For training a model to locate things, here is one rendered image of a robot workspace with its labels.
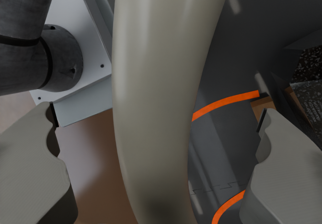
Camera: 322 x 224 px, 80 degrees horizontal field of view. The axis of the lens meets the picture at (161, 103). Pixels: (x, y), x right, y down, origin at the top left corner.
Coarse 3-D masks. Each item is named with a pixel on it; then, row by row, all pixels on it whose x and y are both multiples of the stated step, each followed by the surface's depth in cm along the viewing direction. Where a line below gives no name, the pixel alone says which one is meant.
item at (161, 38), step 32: (128, 0) 5; (160, 0) 4; (192, 0) 4; (224, 0) 5; (128, 32) 5; (160, 32) 5; (192, 32) 5; (128, 64) 5; (160, 64) 5; (192, 64) 5; (128, 96) 6; (160, 96) 5; (192, 96) 6; (128, 128) 6; (160, 128) 6; (128, 160) 7; (160, 160) 7; (128, 192) 8; (160, 192) 8
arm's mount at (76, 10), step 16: (64, 0) 52; (80, 0) 50; (48, 16) 54; (64, 16) 53; (80, 16) 51; (96, 16) 53; (80, 32) 52; (96, 32) 51; (80, 48) 53; (96, 48) 52; (96, 64) 53; (80, 80) 56; (96, 80) 54; (32, 96) 63; (48, 96) 61; (64, 96) 59
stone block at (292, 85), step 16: (320, 32) 89; (288, 48) 82; (304, 48) 66; (320, 48) 60; (288, 64) 74; (304, 64) 63; (320, 64) 58; (288, 80) 67; (304, 80) 61; (320, 80) 57; (288, 96) 82; (304, 96) 63; (320, 96) 59; (304, 112) 67; (320, 112) 61; (304, 128) 86; (320, 128) 64; (320, 144) 69
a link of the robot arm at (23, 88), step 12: (0, 36) 33; (0, 48) 34; (12, 48) 35; (24, 48) 37; (36, 48) 43; (0, 60) 35; (12, 60) 36; (24, 60) 39; (36, 60) 43; (0, 72) 36; (12, 72) 38; (24, 72) 41; (36, 72) 43; (0, 84) 37; (12, 84) 40; (24, 84) 42; (36, 84) 46
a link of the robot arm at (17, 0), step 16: (0, 0) 30; (16, 0) 31; (32, 0) 33; (48, 0) 36; (0, 16) 31; (16, 16) 32; (32, 16) 34; (0, 32) 32; (16, 32) 34; (32, 32) 36
